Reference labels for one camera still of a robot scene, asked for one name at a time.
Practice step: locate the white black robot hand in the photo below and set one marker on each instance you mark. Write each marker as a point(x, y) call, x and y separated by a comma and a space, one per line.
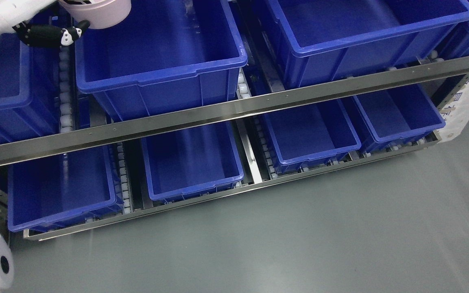
point(15, 16)

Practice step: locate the pink bowl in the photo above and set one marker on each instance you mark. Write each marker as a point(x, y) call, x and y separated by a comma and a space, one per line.
point(100, 13)

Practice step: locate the steel shelf rack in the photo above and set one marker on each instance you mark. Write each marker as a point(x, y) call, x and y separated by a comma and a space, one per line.
point(96, 136)

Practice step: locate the blue bin upper middle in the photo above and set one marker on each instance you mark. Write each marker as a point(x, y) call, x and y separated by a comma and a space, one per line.
point(166, 56)

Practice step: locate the blue bin lower middle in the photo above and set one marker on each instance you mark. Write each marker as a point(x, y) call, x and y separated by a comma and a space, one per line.
point(191, 162)

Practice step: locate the blue bin upper left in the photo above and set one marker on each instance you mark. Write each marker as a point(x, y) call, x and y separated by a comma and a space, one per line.
point(29, 87)

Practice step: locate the blue bin lower left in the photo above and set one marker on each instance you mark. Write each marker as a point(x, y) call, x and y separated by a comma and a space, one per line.
point(63, 190)

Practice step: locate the blue bin upper right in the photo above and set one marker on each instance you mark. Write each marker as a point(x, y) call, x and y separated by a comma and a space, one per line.
point(317, 41)

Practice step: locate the blue bin lower far right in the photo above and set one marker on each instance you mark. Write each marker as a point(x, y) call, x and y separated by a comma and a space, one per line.
point(396, 116)

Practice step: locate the white labelled sign board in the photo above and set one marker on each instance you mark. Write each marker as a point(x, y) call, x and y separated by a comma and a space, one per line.
point(452, 99)

